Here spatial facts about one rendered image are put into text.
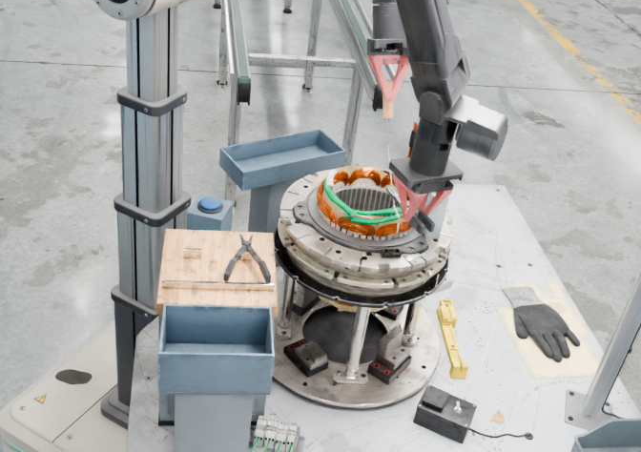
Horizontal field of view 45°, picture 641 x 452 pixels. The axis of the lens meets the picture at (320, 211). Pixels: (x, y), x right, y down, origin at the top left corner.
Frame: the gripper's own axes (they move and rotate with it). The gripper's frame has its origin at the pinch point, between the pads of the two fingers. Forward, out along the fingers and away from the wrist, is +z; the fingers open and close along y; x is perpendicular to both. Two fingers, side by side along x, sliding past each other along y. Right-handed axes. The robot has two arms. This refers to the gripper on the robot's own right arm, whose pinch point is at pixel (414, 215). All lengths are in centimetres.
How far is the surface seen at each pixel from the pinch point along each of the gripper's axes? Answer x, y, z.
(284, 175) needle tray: 39.7, -3.1, 16.5
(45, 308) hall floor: 132, -39, 122
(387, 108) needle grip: 14.7, 0.9, -11.6
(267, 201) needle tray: 41.3, -5.5, 23.6
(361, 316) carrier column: 2.3, -4.1, 22.8
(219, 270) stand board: 11.1, -28.1, 14.0
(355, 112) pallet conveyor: 158, 89, 71
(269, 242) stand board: 15.7, -17.2, 13.7
